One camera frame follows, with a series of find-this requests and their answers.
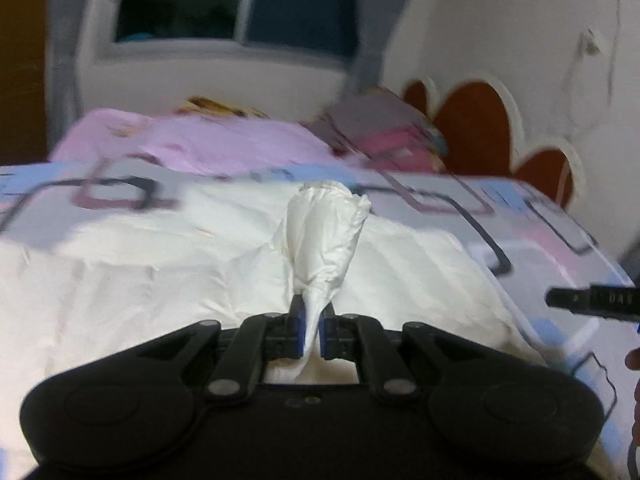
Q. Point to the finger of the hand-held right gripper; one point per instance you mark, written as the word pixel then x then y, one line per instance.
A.
pixel 570 300

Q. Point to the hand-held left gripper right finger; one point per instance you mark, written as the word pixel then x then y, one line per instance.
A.
pixel 325 335

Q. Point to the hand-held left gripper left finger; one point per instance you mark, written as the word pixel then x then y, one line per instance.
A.
pixel 299 327

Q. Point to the white garment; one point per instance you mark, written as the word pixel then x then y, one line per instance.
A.
pixel 150 285

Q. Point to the person's right hand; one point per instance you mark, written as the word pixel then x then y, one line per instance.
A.
pixel 634 360

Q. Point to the patterned bed sheet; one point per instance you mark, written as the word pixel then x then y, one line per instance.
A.
pixel 540 240

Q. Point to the pink blanket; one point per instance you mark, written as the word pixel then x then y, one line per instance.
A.
pixel 225 145

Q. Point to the white brown flower headboard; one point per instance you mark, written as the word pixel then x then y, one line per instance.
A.
pixel 475 125

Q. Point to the yellow printed cloth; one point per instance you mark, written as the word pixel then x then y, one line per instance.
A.
pixel 215 106

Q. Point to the grey curtain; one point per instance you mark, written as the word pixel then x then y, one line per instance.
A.
pixel 380 20
pixel 65 60

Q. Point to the window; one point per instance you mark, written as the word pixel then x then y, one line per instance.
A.
pixel 175 0

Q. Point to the wooden wardrobe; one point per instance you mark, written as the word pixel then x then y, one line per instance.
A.
pixel 20 85

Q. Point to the small wall hook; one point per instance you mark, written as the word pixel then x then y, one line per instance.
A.
pixel 591 42

